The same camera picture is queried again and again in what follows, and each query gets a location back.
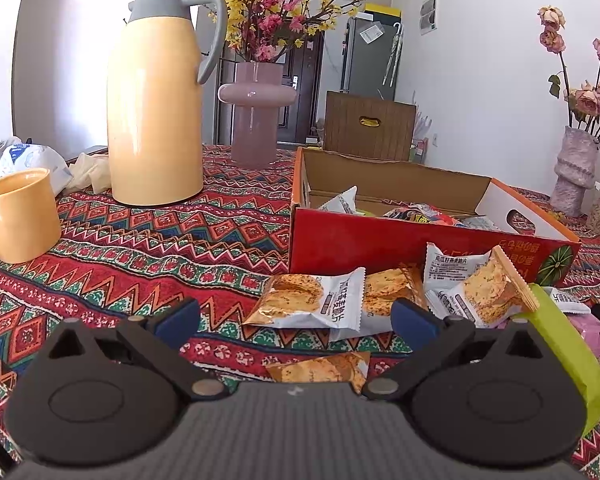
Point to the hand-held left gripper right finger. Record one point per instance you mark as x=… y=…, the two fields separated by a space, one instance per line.
x=412 y=325

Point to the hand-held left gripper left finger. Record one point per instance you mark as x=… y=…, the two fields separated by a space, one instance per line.
x=177 y=322

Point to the pink snack packet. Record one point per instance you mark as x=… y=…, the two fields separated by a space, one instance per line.
x=597 y=337

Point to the orange-edged cracker packet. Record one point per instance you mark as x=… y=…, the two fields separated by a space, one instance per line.
x=490 y=295

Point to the red cardboard box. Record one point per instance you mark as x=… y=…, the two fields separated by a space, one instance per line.
x=355 y=245

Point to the red cartoon chips bag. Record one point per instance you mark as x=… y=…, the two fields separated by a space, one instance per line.
x=425 y=216

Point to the patterned red tablecloth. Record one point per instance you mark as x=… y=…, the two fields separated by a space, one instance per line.
x=155 y=245

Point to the purple textured vase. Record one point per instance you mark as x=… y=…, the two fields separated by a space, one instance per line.
x=575 y=170

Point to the crumpled white cloth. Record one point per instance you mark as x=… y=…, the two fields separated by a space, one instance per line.
x=87 y=172

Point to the yellow ceramic mug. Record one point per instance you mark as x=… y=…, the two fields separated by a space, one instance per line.
x=25 y=220

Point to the dark flat object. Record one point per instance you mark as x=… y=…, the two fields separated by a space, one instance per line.
x=87 y=150

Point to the yellow thermos jug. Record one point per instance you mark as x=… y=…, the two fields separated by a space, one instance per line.
x=150 y=110

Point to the white and blue plastic bag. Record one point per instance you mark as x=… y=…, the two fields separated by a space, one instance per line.
x=35 y=160

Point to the dried pink roses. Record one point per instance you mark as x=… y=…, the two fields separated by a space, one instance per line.
x=592 y=100

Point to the dark entrance door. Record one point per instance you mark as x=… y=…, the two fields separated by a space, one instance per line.
x=305 y=105

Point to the grey refrigerator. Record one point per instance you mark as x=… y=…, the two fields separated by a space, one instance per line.
x=367 y=65

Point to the white folded umbrella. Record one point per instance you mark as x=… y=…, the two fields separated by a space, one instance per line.
x=392 y=55

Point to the white paper note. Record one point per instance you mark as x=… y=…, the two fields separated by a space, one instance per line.
x=371 y=33

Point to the yellow and black box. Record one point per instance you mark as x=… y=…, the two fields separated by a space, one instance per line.
x=382 y=10

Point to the pink and yellow artificial flowers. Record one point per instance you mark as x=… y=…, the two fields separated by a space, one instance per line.
x=280 y=10

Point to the white wall panel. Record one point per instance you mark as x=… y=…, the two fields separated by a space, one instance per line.
x=428 y=12

